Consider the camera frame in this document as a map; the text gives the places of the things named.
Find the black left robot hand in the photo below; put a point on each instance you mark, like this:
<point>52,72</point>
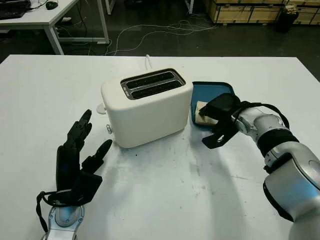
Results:
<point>67,167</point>

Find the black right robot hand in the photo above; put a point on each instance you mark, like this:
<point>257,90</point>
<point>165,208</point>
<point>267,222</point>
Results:
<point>223,106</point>

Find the blue plastic tray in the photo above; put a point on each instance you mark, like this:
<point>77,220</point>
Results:
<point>207,91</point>

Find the slice of white bread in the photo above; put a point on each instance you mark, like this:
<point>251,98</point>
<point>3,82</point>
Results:
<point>203,120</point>

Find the silver toaster knob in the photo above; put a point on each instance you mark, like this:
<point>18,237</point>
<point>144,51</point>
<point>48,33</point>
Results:
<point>109,129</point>

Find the cream white two-slot toaster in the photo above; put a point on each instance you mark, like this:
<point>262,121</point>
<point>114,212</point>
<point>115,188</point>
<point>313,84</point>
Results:
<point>150,117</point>

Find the large wooden crate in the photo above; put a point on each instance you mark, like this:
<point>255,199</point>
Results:
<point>237,12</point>

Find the black waste bin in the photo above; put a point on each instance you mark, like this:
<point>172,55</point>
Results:
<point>286,21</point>

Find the white office desk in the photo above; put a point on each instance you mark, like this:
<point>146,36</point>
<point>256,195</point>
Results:
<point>37,20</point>

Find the black computer mouse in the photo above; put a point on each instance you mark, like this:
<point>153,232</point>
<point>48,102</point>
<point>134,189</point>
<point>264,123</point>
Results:
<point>51,5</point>

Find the black laptop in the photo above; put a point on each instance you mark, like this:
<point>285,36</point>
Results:
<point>10,11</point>

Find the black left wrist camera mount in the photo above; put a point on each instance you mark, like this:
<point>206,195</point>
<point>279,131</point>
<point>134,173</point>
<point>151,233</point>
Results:
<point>85,186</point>

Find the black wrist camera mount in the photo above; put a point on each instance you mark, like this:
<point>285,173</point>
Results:
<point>220,137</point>
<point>85,186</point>

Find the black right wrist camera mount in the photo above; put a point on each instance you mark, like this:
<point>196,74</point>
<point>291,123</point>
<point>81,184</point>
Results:
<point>220,137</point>

